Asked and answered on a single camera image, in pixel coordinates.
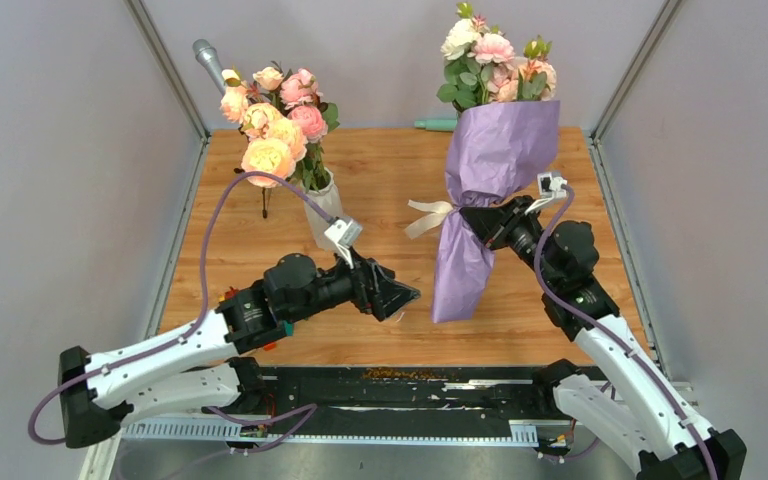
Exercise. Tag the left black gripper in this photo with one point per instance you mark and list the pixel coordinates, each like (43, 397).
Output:
(375, 288)

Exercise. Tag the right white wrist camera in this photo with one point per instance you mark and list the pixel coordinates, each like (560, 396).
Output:
(552, 188)

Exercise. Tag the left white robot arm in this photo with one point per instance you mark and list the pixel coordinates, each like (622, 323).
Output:
(200, 364)

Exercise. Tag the cream printed ribbon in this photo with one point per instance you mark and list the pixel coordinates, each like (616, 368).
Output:
(434, 213)

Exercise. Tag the peach pink rose bunch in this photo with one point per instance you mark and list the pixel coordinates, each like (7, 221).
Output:
(285, 119)

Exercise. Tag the silver microphone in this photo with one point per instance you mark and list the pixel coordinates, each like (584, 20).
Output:
(207, 56)

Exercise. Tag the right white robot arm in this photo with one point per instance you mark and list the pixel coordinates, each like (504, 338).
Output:
(641, 417)

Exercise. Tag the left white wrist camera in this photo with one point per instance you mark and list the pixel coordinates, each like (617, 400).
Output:
(342, 233)

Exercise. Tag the purple flower bouquet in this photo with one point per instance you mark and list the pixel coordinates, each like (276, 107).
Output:
(507, 133)

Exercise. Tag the mint green microphone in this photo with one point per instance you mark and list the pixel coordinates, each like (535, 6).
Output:
(436, 124)

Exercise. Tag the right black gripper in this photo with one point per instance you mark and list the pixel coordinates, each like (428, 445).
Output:
(491, 225)

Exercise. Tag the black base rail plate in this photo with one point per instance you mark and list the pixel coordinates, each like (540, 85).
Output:
(452, 403)

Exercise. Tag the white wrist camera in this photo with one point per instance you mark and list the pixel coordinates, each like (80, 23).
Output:
(552, 188)
(342, 233)

